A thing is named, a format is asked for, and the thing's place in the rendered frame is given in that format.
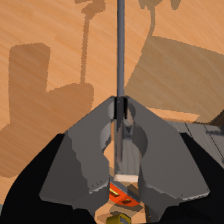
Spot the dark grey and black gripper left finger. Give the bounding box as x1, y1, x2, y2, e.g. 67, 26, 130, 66
0, 95, 117, 224

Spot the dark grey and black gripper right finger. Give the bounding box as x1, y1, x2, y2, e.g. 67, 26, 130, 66
124, 95, 224, 224

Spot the brown wooden cabinet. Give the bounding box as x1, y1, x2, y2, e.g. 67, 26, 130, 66
114, 110, 224, 223

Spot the orange spirit level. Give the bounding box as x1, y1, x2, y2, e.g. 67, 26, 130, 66
109, 175, 141, 207

